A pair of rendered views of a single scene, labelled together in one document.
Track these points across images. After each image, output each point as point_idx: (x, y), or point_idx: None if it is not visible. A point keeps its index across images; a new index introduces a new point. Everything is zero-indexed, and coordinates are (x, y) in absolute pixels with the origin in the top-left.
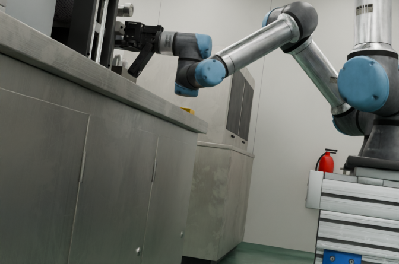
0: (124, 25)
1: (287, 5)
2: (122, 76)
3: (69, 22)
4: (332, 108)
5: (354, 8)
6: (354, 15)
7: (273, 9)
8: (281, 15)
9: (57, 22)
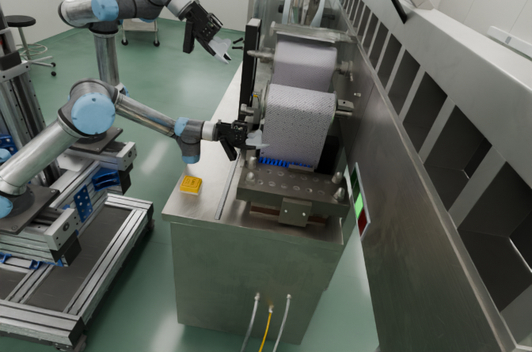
0: (245, 120)
1: (103, 85)
2: (221, 100)
3: (296, 137)
4: (24, 187)
5: (116, 66)
6: (117, 70)
7: (105, 96)
8: (119, 91)
9: (306, 139)
